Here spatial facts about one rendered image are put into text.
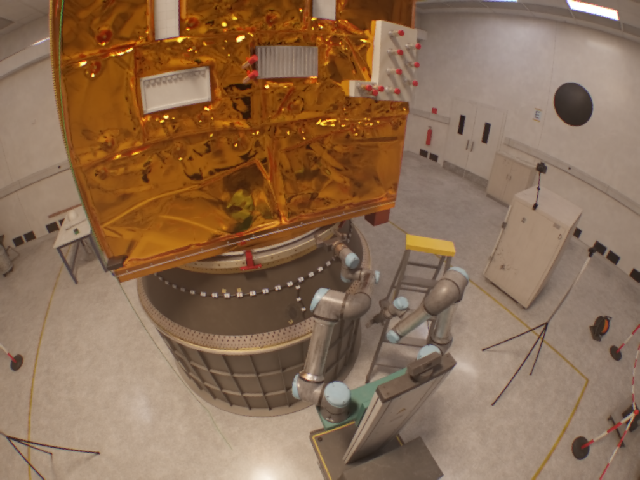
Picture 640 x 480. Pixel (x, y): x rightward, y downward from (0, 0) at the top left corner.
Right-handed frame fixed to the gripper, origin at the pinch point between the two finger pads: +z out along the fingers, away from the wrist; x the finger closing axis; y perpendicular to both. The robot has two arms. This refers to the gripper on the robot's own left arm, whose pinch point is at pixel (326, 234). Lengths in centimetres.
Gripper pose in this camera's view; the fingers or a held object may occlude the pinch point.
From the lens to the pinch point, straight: 168.0
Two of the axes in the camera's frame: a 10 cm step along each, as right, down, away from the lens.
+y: 0.2, -8.3, -5.6
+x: -8.8, 2.6, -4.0
